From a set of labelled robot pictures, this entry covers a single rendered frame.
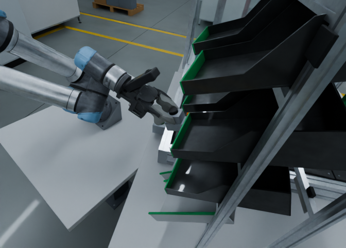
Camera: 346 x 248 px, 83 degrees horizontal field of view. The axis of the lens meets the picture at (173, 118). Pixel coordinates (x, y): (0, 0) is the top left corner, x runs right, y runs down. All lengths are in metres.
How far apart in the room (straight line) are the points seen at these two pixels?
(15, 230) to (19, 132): 0.92
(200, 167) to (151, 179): 0.42
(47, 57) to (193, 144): 0.69
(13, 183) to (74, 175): 1.27
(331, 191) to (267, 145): 0.89
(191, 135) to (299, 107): 0.25
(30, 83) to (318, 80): 0.73
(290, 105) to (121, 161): 0.86
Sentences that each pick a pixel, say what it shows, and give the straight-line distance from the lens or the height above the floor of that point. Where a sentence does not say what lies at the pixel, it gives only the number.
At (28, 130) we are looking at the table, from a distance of 1.29.
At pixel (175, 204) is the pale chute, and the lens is 0.71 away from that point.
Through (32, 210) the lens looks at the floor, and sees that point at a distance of 2.03.
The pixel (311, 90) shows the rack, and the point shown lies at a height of 1.58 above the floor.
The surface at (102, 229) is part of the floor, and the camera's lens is 1.80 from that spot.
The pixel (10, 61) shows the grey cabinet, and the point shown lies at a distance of 3.84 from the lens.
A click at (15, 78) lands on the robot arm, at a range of 0.78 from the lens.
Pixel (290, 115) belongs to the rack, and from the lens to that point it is 0.26.
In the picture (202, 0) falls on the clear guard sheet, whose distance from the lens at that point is 2.09.
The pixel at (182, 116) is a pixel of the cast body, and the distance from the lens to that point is 0.61.
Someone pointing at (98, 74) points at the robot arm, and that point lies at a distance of 0.64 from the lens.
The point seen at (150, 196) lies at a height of 0.86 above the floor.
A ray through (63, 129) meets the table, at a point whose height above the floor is 0.86.
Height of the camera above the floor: 1.68
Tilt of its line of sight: 42 degrees down
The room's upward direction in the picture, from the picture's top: 8 degrees clockwise
